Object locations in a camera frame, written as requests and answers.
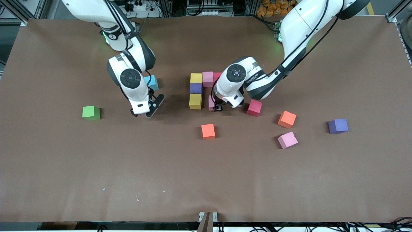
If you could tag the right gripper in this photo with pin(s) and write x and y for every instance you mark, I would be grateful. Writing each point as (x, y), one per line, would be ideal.
(134, 113)

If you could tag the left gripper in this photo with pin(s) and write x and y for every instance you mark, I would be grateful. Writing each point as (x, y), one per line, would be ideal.
(218, 106)

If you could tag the pink foam cube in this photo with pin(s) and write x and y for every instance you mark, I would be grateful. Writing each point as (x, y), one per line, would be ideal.
(210, 103)
(287, 140)
(208, 79)

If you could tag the yellow foam cube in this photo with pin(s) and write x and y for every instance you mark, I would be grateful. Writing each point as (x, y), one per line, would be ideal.
(196, 78)
(195, 101)

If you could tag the orange foam cube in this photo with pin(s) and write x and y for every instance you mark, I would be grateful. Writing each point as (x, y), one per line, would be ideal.
(208, 131)
(286, 119)

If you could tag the purple foam cube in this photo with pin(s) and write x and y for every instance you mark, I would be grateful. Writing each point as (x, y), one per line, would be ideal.
(196, 88)
(338, 126)

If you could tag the crimson foam cube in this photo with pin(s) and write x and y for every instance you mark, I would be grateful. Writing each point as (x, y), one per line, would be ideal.
(254, 108)
(217, 76)

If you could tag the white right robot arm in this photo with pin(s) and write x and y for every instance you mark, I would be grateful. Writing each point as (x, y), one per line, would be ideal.
(132, 79)

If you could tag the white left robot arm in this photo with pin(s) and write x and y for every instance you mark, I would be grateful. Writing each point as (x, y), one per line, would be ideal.
(299, 25)

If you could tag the light blue foam cube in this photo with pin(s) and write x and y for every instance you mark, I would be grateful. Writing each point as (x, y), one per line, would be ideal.
(154, 83)

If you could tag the green foam cube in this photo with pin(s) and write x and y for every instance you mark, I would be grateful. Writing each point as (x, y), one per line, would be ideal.
(91, 112)

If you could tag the brown table cover sheet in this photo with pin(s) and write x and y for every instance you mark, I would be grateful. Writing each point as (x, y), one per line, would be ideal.
(206, 177)

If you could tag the white power strip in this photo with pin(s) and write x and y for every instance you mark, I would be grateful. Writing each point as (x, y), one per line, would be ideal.
(138, 6)
(210, 13)

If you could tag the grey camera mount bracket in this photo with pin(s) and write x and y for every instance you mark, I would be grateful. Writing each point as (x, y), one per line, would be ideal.
(207, 222)

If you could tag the aluminium frame profile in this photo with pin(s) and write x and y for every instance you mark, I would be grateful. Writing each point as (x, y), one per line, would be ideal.
(24, 22)
(391, 18)

